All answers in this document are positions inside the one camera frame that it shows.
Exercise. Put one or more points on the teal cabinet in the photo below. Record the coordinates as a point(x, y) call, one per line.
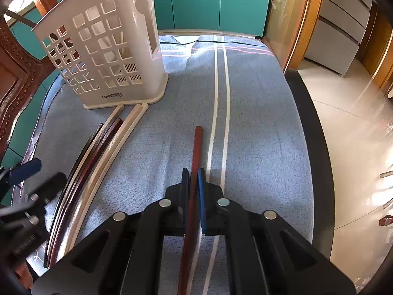
point(234, 16)

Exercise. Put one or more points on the blue striped table cloth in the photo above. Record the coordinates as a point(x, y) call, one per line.
point(253, 143)

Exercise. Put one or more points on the grey drawer cabinet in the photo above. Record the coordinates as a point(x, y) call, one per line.
point(338, 33)

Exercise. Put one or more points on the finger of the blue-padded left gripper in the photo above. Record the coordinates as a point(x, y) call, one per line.
point(177, 214)
point(22, 172)

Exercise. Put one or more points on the cream patterned chopstick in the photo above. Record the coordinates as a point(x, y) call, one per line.
point(100, 172)

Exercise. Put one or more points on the white plastic utensil basket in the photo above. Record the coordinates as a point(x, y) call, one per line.
point(108, 51)

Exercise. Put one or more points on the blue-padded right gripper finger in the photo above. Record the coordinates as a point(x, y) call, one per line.
point(212, 216)

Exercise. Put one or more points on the dark brown chopstick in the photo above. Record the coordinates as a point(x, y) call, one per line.
point(62, 194)

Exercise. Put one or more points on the wooden framed glass door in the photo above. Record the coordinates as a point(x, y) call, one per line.
point(289, 28)

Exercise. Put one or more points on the carved wooden chair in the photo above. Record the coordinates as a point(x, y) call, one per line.
point(21, 76)

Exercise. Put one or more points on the dark red chopstick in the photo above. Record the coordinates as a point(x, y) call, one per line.
point(116, 125)
point(191, 222)

